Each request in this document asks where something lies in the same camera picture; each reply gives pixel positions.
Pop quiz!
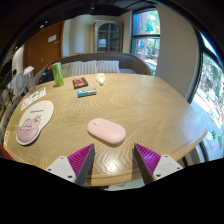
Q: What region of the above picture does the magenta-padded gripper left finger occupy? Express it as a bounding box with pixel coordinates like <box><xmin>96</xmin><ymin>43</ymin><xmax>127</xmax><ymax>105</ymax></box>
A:
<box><xmin>45</xmin><ymin>143</ymin><xmax>96</xmax><ymax>187</ymax></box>

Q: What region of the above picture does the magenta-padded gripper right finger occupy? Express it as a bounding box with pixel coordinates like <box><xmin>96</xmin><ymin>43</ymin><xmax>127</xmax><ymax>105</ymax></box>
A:
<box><xmin>133</xmin><ymin>143</ymin><xmax>184</xmax><ymax>185</ymax></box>

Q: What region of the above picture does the pink computer mouse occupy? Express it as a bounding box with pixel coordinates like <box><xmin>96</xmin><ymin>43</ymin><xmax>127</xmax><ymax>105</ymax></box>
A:
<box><xmin>87</xmin><ymin>117</ymin><xmax>127</xmax><ymax>145</ymax></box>

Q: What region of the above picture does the white cartoon mouse pad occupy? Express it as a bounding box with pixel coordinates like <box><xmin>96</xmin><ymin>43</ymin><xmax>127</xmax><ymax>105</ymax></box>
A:
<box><xmin>15</xmin><ymin>100</ymin><xmax>55</xmax><ymax>147</ymax></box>

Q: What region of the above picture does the teal and green pack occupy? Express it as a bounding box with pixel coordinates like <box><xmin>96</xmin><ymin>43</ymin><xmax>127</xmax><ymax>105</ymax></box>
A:
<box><xmin>76</xmin><ymin>88</ymin><xmax>98</xmax><ymax>99</ymax></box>

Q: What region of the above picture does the white printed paper sheet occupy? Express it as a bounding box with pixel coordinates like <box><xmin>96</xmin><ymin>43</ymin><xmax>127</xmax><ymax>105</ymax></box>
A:
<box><xmin>20</xmin><ymin>86</ymin><xmax>47</xmax><ymax>111</ymax></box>

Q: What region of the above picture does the black and red box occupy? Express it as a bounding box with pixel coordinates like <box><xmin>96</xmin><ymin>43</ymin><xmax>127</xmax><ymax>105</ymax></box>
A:
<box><xmin>72</xmin><ymin>77</ymin><xmax>89</xmax><ymax>90</ymax></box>

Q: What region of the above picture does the small white round object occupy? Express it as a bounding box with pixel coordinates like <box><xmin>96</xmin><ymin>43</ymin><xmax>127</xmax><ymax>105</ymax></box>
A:
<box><xmin>95</xmin><ymin>72</ymin><xmax>107</xmax><ymax>86</ymax></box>

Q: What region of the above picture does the green drink can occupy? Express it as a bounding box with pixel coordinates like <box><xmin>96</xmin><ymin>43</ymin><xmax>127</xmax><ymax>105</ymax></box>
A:
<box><xmin>51</xmin><ymin>61</ymin><xmax>65</xmax><ymax>88</ymax></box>

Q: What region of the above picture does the clear plastic bottle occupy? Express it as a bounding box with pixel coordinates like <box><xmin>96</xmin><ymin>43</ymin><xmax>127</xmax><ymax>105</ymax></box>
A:
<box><xmin>22</xmin><ymin>65</ymin><xmax>37</xmax><ymax>94</ymax></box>

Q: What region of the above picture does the striped cushion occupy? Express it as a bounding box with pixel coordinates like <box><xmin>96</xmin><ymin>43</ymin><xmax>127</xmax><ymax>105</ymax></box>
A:
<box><xmin>61</xmin><ymin>59</ymin><xmax>98</xmax><ymax>78</ymax></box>
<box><xmin>96</xmin><ymin>59</ymin><xmax>121</xmax><ymax>74</ymax></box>

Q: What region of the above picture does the curved brown sofa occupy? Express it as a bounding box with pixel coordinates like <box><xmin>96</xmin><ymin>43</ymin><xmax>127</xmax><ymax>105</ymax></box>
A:
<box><xmin>34</xmin><ymin>51</ymin><xmax>152</xmax><ymax>85</ymax></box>

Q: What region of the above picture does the brown wooden door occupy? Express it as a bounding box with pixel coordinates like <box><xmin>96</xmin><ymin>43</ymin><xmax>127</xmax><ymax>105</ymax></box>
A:
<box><xmin>23</xmin><ymin>21</ymin><xmax>65</xmax><ymax>77</ymax></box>

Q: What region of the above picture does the glass-door cabinet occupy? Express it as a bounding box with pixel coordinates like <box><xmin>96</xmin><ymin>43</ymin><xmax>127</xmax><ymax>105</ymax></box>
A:
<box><xmin>93</xmin><ymin>20</ymin><xmax>124</xmax><ymax>54</ymax></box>

